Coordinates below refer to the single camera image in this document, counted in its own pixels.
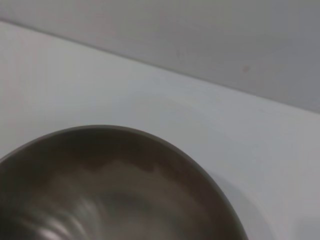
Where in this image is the stainless steel mixing bowl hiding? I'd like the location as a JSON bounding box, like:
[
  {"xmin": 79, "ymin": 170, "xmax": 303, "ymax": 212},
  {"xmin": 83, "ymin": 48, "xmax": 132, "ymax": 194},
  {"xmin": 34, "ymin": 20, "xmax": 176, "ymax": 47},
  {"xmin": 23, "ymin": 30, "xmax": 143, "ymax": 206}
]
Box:
[{"xmin": 0, "ymin": 124, "xmax": 248, "ymax": 240}]

